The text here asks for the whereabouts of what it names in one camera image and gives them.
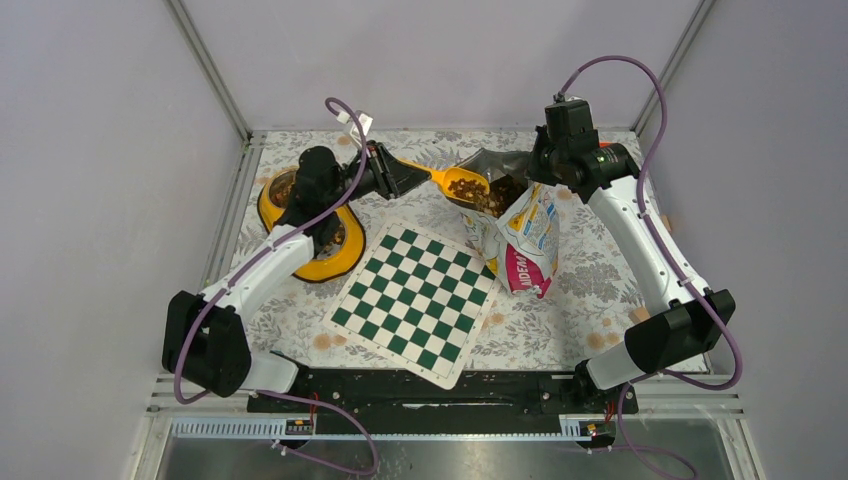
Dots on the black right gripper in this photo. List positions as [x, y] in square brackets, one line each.
[534, 170]

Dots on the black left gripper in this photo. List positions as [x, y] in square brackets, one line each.
[384, 167]

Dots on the yellow plastic scoop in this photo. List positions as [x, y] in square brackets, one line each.
[459, 186]

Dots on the pet food bag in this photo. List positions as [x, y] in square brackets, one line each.
[515, 227]

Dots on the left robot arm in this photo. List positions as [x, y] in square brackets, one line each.
[205, 340]

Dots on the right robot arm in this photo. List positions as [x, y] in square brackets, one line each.
[686, 316]

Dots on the wooden cube near right arm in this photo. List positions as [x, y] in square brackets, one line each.
[639, 315]

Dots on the yellow double pet bowl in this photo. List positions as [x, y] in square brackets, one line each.
[343, 252]

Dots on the green white chessboard mat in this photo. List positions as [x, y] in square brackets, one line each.
[416, 299]

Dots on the floral tablecloth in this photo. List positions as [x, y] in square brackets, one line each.
[585, 312]

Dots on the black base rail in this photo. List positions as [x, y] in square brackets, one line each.
[356, 390]

